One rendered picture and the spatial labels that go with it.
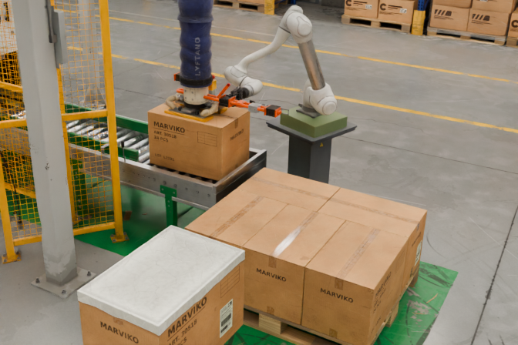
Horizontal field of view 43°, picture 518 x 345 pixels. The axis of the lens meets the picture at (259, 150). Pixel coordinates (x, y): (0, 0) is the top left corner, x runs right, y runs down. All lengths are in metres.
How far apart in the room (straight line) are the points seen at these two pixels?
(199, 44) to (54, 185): 1.28
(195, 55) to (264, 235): 1.29
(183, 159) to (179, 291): 2.07
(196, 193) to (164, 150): 0.43
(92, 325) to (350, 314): 1.51
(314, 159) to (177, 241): 2.22
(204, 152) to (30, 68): 1.30
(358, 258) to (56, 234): 1.86
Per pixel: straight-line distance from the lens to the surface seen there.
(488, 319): 4.46
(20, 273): 4.76
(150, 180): 4.66
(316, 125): 4.76
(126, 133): 5.42
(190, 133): 4.51
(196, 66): 4.43
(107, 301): 2.65
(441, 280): 4.71
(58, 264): 4.45
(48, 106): 4.02
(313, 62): 4.57
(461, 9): 11.05
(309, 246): 3.86
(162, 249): 2.92
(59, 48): 3.96
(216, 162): 4.48
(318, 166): 5.07
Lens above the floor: 2.59
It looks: 24 degrees down
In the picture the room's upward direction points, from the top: 2 degrees clockwise
